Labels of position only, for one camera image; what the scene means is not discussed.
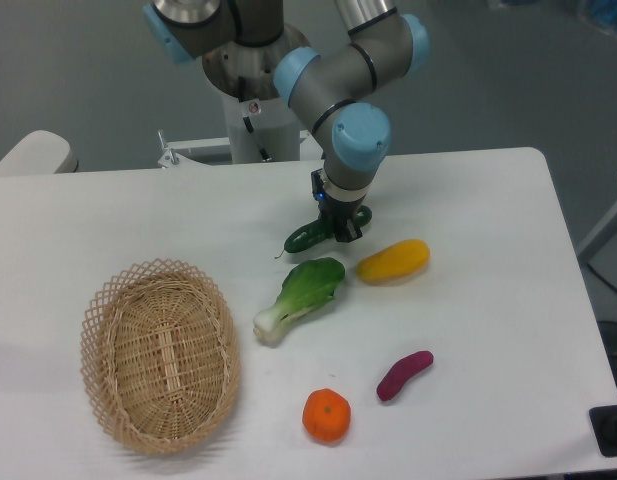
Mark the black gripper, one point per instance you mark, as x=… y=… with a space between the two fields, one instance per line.
x=338 y=208

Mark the green cucumber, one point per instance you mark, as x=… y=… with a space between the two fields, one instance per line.
x=318 y=231

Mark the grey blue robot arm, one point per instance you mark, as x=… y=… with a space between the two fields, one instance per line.
x=328 y=94

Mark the green bok choy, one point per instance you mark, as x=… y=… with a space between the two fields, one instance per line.
x=308 y=286

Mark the yellow mango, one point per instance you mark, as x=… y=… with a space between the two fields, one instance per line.
x=395 y=262

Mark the purple sweet potato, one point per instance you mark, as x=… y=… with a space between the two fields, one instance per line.
x=401 y=372

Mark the orange tangerine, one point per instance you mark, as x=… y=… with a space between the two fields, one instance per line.
x=326 y=415

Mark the woven wicker basket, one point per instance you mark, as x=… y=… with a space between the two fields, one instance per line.
x=160 y=358

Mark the white furniture edge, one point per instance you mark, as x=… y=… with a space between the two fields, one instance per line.
x=600 y=234

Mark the white chair armrest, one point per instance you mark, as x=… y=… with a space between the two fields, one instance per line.
x=39 y=153

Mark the black device at table edge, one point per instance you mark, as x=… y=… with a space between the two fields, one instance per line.
x=604 y=422

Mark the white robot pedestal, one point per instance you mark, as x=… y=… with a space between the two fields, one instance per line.
x=260 y=126

